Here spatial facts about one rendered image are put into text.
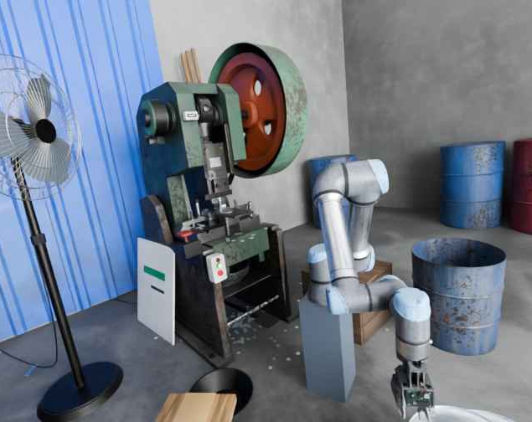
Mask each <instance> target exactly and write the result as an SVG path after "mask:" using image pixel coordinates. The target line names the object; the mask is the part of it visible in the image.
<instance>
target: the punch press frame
mask: <svg viewBox="0 0 532 422"><path fill-rule="evenodd" d="M194 95H201V96H206V97H207V98H208V99H209V101H210V103H211V105H212V106H214V107H215V108H216V110H217V111H218V115H219V119H218V123H217V125H216V126H219V125H224V124H228V127H229V134H230V145H231V151H232V157H233V163H236V162H240V161H242V160H245V159H246V152H245V140H244V133H243V126H242V120H241V113H240V101H239V95H238V93H237V92H236V91H235V90H234V89H233V88H232V86H231V85H227V84H209V83H190V82H172V81H167V82H165V83H164V84H162V85H160V86H158V87H157V88H155V89H153V90H150V91H148V92H147V93H146V94H144V95H142V97H141V100H140V104H139V106H138V110H137V115H136V119H137V132H138V138H139V145H140V152H141V158H142V170H143V176H144V181H145V184H146V188H147V194H148V195H153V194H154V195H155V196H156V197H157V199H158V200H159V201H160V203H161V204H162V205H163V209H164V212H165V214H166V218H167V221H168V225H169V228H170V230H171V234H172V236H173V241H174V242H177V241H180V242H183V241H184V239H180V238H177V237H174V232H173V227H177V226H179V225H180V222H183V221H186V220H189V216H188V211H187V206H186V202H185V197H184V191H183V183H182V178H181V175H183V177H184V181H185V184H186V188H187V192H188V196H189V202H190V207H191V210H193V215H194V218H198V217H197V212H196V207H195V203H194V200H193V199H192V194H193V193H197V192H198V189H197V183H196V178H191V177H190V176H189V172H191V171H193V170H194V169H196V168H199V167H202V166H204V157H203V151H202V146H201V141H200V135H199V125H198V120H196V121H183V117H182V113H183V112H185V111H196V109H195V104H194ZM145 99H159V100H160V101H161V102H162V103H163V104H164V106H165V108H166V110H167V113H168V118H169V122H168V130H167V132H166V134H165V135H164V141H165V144H162V145H153V146H145V142H144V138H143V134H142V125H141V122H140V120H139V112H140V108H141V104H142V102H143V101H144V100H145ZM217 207H219V203H210V201H209V200H199V210H200V215H201V216H202V214H201V211H202V210H204V209H213V208H217ZM264 228H267V227H266V226H261V225H255V226H252V227H249V228H247V229H242V230H241V231H240V232H238V233H242V234H238V233H236V234H237V235H235V234H231V235H226V236H223V237H220V238H218V239H214V240H211V241H209V242H206V243H203V244H202V245H203V246H206V247H209V248H211V249H213V251H214V253H220V254H222V255H223V256H224V259H225V269H226V275H227V277H229V276H230V268H229V266H231V265H234V264H236V263H238V262H241V261H242V260H246V259H248V258H250V257H252V256H254V255H257V261H258V262H262V261H264V260H265V258H264V251H266V250H269V249H270V248H269V240H268V233H267V229H264ZM252 234H254V236H251V235H252ZM250 237H254V238H253V239H250ZM227 238H229V239H230V241H226V240H227ZM231 240H235V241H231ZM241 240H244V241H242V242H240V241H241ZM277 298H279V295H275V296H273V297H272V298H270V299H268V300H266V301H264V302H262V303H261V304H260V305H258V306H255V307H254V308H252V309H250V310H249V311H247V312H245V313H243V314H242V315H240V316H238V317H237V318H235V319H233V320H232V321H230V322H227V324H228V327H230V326H232V325H233V324H235V323H237V322H238V321H240V320H242V319H243V318H245V317H247V316H249V315H250V314H251V313H253V312H255V311H257V310H259V309H261V308H262V307H263V306H266V305H267V304H269V303H271V302H272V301H274V300H276V299H277Z"/></svg>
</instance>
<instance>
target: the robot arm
mask: <svg viewBox="0 0 532 422"><path fill-rule="evenodd" d="M388 188H389V181H388V175H387V172H386V169H385V165H384V164H383V162H382V161H381V160H378V159H374V160H369V159H367V160H364V161H357V162H343V163H334V164H333V165H330V166H329V167H326V168H325V169H324V170H323V171H322V172H321V174H320V175H319V176H318V179H317V181H316V182H315V185H314V188H313V202H314V206H315V207H316V208H318V212H319V218H320V222H321V227H322V232H323V241H324V244H317V245H315V246H313V247H312V248H311V249H310V250H309V251H308V264H309V272H310V284H309V287H308V291H307V297H308V300H309V301H310V302H312V303H314V304H318V305H324V306H326V305H328V310H329V312H330V313H331V314H334V315H335V314H337V315H340V314H345V315H348V314H351V313H361V312H372V311H390V313H391V315H392V316H393V317H394V319H395V348H396V357H397V358H398V359H399V360H400V361H402V363H403V364H401V365H399V364H398V367H397V368H395V374H394V373H392V379H391V381H390V386H391V390H392V393H393V395H394V397H395V402H396V405H397V408H398V410H399V412H400V414H401V416H402V418H403V419H405V417H406V410H405V407H406V406H413V407H418V408H417V411H418V415H419V420H422V419H423V418H424V417H425V416H426V417H427V419H428V421H430V415H429V412H428V408H432V407H433V409H434V408H435V389H434V387H433V385H432V382H431V379H430V376H429V374H428V372H427V371H426V364H427V363H428V362H429V354H430V344H432V340H431V339H430V315H431V308H430V302H429V297H428V295H427V294H426V293H425V292H424V291H420V290H419V289H416V288H410V287H407V285H406V284H405V283H404V282H403V281H402V280H400V279H399V278H397V277H396V276H393V275H384V276H383V277H381V278H379V279H378V280H377V282H374V283H364V284H360V283H359V279H358V275H357V272H360V273H363V272H365V271H370V270H372V268H373V266H374V250H373V248H372V246H371V245H370V244H369V243H368V239H369V230H370V224H371V219H372V213H373V207H374V204H375V203H377V202H378V201H379V199H380V194H381V193H382V194H384V193H386V192H387V191H388ZM343 198H346V199H347V200H348V201H349V211H348V222H347V226H346V222H345V218H344V214H343V207H342V203H343ZM432 394H433V399H432Z"/></svg>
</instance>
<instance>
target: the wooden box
mask: <svg viewBox="0 0 532 422"><path fill-rule="evenodd" d="M301 273H302V289H303V296H305V295H306V293H307V291H308V287H309V284H310V272H309V266H308V267H307V268H305V269H303V270H301ZM357 275H358V279H359V283H360V284H364V283H374V282H377V280H378V279H379V278H381V277H383V276H384V275H392V263H389V262H384V261H380V260H374V266H373V268H372V270H370V271H365V272H363V273H360V272H357ZM391 317H392V315H391V313H390V311H372V312H361V313H352V318H353V331H354V343H356V344H359V345H360V346H363V345H364V344H365V343H366V342H367V341H368V340H369V339H370V338H371V337H372V336H373V335H374V334H375V333H376V332H377V331H378V330H379V329H380V328H381V327H382V326H383V325H384V324H385V323H386V322H387V321H388V320H389V319H390V318H391Z"/></svg>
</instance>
